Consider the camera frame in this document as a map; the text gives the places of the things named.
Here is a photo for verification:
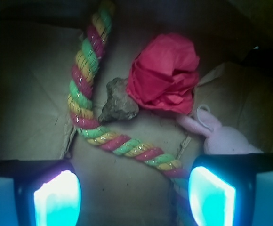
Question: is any multicolour twisted rope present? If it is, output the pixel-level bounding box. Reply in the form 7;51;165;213
67;0;200;226

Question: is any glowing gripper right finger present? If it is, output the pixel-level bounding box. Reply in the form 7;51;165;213
188;153;273;226

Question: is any brown rock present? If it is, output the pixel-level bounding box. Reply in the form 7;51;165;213
98;78;139;123

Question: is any pink plush bunny toy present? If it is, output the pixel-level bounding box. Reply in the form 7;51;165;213
177;105;263;154

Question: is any crumpled red paper ball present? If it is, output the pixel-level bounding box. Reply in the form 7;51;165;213
126;33;200;114

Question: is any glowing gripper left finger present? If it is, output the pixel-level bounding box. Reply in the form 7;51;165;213
0;160;81;226

